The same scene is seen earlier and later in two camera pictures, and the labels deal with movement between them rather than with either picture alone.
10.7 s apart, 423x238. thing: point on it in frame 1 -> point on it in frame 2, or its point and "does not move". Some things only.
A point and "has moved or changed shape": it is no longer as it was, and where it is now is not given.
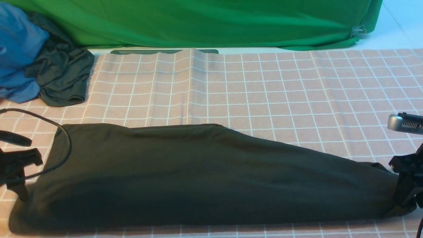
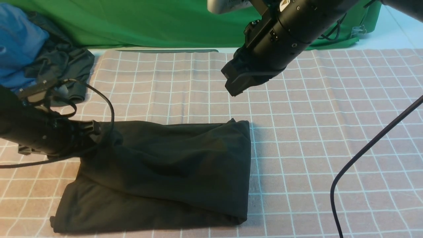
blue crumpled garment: (21, 40) does not move
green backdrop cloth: (300, 24) does not move
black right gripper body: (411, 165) -> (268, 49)
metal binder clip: (358, 30) does not move
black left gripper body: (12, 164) -> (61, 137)
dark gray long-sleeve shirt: (126, 177) has moved or changed shape
